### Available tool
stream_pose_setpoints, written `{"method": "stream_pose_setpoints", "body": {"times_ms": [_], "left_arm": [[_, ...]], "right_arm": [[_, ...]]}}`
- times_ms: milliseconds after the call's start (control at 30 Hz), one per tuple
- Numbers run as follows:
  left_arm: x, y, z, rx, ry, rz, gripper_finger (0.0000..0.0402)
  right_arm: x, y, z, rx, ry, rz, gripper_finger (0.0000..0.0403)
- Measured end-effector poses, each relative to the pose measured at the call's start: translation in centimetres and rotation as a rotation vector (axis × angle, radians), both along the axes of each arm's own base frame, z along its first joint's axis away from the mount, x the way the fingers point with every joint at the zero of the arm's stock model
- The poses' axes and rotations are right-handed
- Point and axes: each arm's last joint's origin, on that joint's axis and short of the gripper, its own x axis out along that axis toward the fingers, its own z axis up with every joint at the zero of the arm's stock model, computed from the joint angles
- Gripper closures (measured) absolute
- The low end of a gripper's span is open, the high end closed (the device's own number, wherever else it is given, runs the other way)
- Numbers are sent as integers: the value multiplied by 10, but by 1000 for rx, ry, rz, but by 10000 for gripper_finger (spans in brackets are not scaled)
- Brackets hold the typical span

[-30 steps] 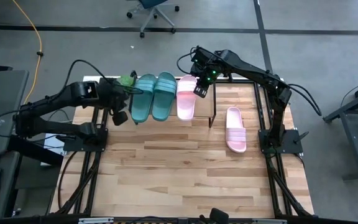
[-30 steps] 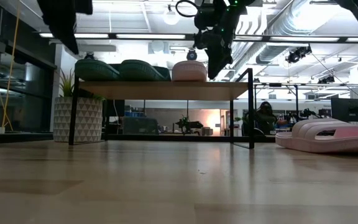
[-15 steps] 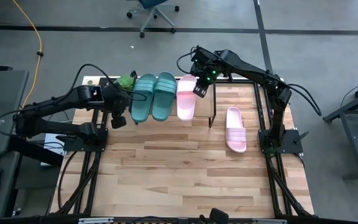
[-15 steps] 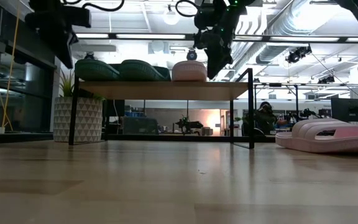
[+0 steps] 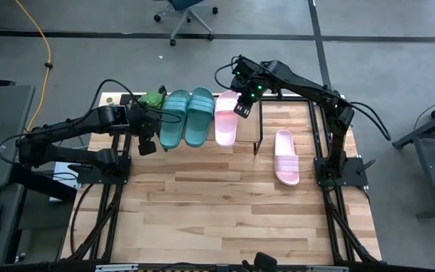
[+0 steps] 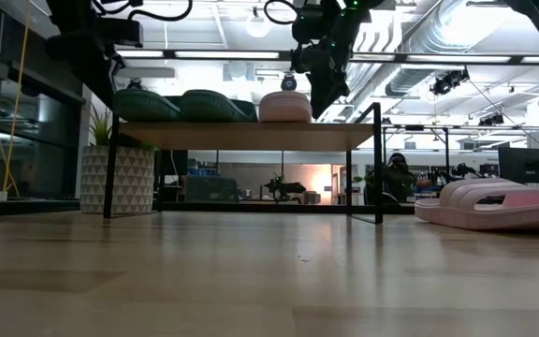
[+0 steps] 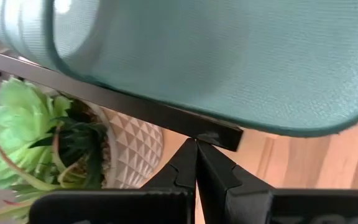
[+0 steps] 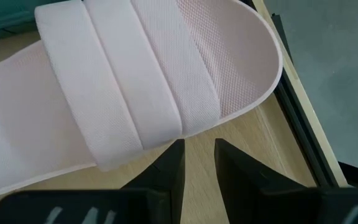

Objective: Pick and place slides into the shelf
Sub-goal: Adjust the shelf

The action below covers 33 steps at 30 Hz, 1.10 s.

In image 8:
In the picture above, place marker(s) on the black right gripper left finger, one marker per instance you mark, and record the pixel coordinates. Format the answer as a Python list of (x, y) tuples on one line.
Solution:
[(166, 180)]

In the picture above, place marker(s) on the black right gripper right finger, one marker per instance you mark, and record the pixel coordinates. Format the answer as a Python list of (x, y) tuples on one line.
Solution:
[(241, 177)]

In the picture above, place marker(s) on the pale pink rubber slide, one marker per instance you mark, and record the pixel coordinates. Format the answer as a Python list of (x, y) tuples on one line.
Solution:
[(120, 77)]

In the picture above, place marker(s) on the teal green rubber slide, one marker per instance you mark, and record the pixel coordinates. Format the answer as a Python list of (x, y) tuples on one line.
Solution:
[(5, 18)]

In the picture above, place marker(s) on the wooden shelf black metal frame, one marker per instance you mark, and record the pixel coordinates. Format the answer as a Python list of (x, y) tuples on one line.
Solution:
[(253, 149)]

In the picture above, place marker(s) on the black aluminium rig frame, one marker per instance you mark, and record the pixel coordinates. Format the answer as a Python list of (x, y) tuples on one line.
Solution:
[(304, 133)]

